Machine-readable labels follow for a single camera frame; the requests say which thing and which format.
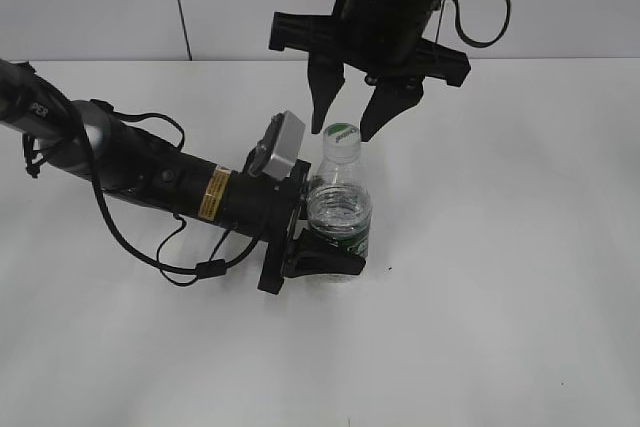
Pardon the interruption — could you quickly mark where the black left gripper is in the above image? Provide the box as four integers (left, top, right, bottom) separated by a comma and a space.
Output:
219, 160, 366, 295

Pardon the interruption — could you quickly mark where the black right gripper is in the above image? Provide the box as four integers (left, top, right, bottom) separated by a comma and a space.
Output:
269, 0, 471, 142

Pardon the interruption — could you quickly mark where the clear Cestbon water bottle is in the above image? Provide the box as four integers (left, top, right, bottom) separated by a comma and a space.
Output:
307, 155, 373, 259

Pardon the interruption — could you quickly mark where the white green bottle cap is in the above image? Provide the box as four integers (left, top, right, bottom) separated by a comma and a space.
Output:
323, 123, 361, 164

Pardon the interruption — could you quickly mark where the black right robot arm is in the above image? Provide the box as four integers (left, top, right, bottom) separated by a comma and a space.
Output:
269, 0, 471, 141

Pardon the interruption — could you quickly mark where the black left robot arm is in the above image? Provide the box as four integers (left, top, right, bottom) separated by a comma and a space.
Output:
1, 61, 365, 294

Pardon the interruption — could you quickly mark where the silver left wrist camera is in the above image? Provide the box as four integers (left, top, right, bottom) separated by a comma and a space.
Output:
246, 110, 305, 181

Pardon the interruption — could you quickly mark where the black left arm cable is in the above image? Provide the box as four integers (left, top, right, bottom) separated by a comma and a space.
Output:
19, 61, 264, 287

